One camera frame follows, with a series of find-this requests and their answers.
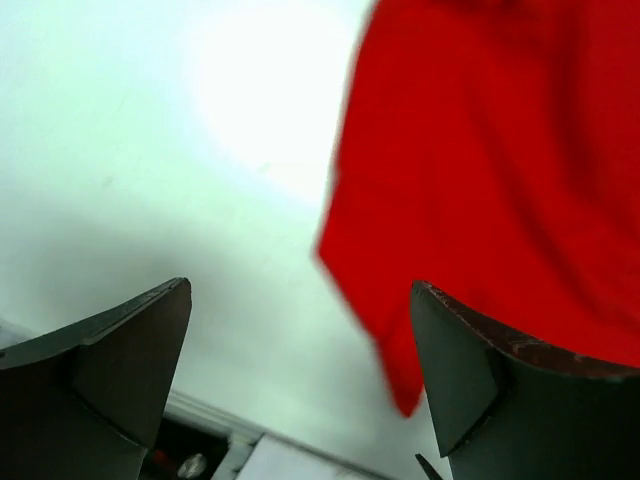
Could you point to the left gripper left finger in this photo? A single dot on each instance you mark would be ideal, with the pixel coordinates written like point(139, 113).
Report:
point(86, 401)

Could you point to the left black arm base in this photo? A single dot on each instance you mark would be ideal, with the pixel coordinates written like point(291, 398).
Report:
point(185, 449)

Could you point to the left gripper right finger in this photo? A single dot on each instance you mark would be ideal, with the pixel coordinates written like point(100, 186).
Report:
point(505, 405)

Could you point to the red t shirt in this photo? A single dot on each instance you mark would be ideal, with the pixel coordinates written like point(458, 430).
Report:
point(491, 149)

